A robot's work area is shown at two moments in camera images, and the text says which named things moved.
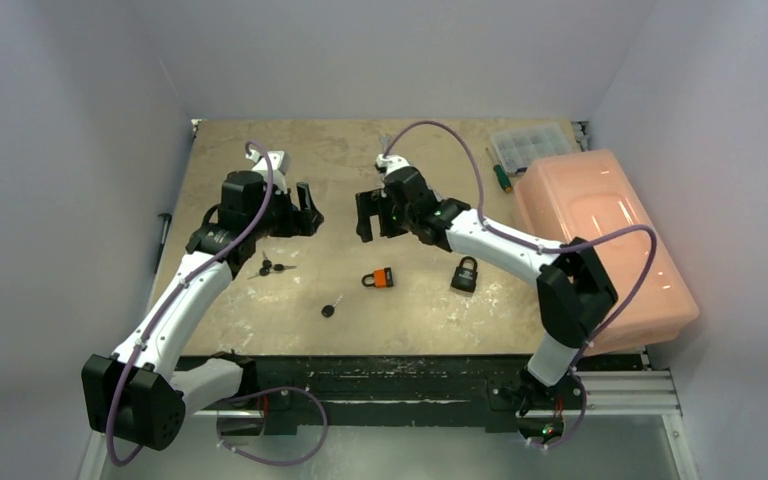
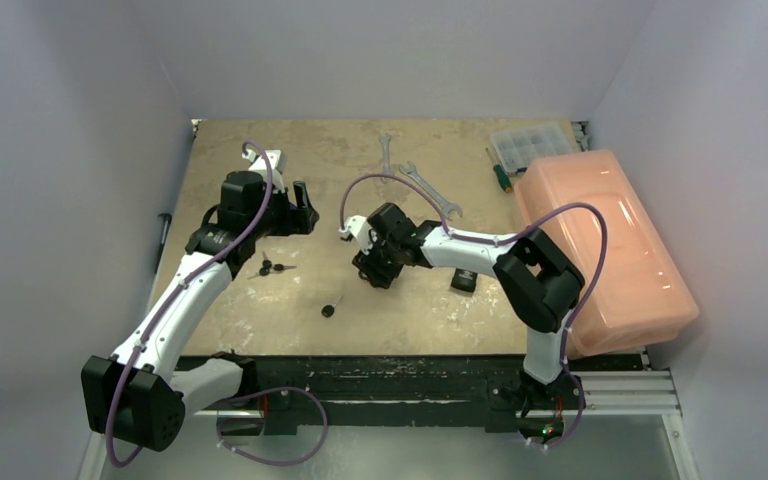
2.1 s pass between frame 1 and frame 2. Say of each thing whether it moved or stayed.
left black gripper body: stayed
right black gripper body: moved
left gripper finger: stayed
